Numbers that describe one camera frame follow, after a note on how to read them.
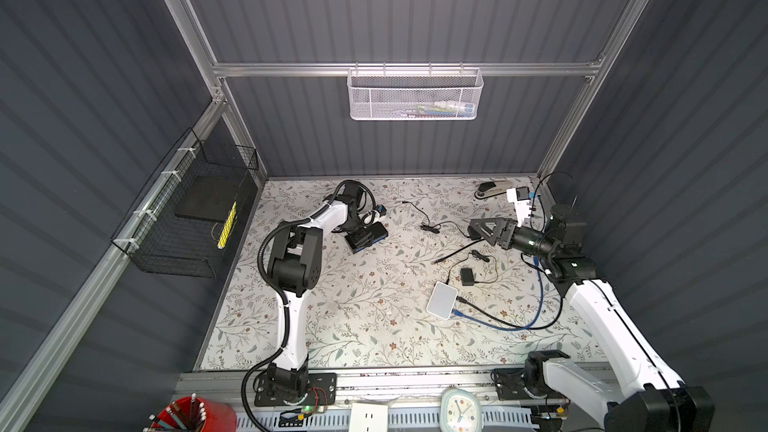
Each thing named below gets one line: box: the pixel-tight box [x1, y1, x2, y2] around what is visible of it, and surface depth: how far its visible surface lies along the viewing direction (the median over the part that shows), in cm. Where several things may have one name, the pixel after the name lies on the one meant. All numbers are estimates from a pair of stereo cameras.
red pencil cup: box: [144, 397, 237, 432], surface depth 61 cm
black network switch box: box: [345, 221, 389, 254], surface depth 94 cm
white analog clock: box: [439, 388, 482, 432], surface depth 70 cm
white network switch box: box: [426, 281, 458, 321], surface depth 88 cm
